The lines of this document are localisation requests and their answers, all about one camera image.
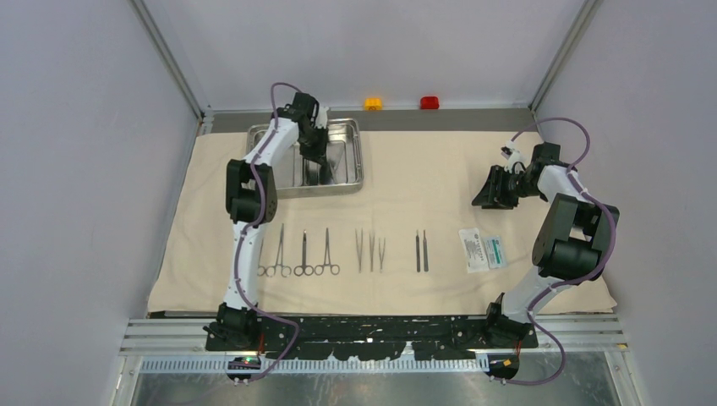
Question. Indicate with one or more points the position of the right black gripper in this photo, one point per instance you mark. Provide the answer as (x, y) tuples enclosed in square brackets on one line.
[(489, 196)]

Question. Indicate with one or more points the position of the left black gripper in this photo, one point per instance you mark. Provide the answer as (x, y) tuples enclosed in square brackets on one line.
[(319, 154)]

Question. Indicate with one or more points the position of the steel tweezers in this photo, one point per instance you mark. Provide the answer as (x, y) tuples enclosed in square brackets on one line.
[(371, 250), (382, 253), (359, 241), (328, 172)]

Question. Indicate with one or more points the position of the wire mesh steel basket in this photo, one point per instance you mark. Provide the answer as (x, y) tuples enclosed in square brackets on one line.
[(321, 191)]

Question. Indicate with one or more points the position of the green white packet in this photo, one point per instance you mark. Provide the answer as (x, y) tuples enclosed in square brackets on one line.
[(495, 252)]

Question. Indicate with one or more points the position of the white sterile pouch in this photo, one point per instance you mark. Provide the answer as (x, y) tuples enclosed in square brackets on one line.
[(474, 251)]

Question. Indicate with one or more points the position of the steel scalpel handle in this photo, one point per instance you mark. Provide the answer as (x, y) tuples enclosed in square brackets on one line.
[(417, 244), (425, 252)]

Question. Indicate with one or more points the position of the beige cloth wrap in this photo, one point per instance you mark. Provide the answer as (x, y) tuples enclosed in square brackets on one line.
[(413, 180)]

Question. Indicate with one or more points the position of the short steel scissors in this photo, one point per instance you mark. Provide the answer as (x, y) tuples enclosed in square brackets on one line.
[(304, 269)]

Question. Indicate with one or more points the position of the long steel forceps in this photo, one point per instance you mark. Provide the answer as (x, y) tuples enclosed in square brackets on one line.
[(279, 267)]

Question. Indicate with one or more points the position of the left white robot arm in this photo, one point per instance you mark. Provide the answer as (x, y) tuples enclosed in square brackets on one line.
[(251, 202)]

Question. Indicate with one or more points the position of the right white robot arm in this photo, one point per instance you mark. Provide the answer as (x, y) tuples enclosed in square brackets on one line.
[(573, 243)]

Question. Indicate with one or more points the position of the right steel tray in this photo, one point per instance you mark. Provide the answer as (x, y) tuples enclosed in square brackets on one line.
[(340, 150)]

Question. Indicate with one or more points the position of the yellow button block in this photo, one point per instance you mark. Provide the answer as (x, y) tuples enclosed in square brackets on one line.
[(373, 104)]

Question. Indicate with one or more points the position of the red button block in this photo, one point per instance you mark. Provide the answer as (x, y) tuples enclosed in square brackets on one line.
[(429, 103)]

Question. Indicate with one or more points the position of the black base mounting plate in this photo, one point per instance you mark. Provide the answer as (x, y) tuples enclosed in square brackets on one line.
[(364, 337)]

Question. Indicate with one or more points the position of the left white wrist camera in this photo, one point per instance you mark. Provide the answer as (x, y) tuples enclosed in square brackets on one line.
[(321, 120)]

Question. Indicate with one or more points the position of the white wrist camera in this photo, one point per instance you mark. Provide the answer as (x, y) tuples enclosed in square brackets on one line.
[(321, 120), (514, 159)]

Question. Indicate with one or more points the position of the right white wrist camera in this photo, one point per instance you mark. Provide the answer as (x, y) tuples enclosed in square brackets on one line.
[(514, 159)]

